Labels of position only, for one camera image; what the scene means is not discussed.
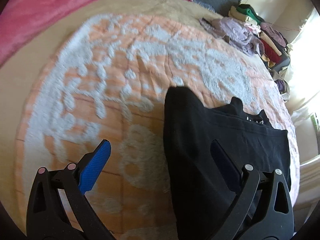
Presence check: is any black sweater with orange cuffs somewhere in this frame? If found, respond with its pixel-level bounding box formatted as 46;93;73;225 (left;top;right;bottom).
163;87;291;239

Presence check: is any orange and white tufted bedspread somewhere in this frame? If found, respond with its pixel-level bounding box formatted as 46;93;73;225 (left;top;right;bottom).
16;14;300;239

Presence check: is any beige bed sheet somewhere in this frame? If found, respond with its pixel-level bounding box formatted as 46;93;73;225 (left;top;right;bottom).
1;0;220;209

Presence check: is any pile of folded clothes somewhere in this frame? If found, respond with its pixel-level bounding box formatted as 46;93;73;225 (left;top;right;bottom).
228;4;291;72

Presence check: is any lilac crumpled garment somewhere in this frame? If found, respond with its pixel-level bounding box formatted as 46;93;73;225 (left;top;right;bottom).
199;17;265;56

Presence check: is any bag of clothes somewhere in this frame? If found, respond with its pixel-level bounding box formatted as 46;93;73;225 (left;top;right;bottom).
274;79;290;102

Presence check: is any pink blanket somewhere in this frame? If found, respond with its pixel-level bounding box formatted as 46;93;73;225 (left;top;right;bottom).
1;0;95;63

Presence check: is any white curtain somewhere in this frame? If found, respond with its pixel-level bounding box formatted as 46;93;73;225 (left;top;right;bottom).
286;9;319;127

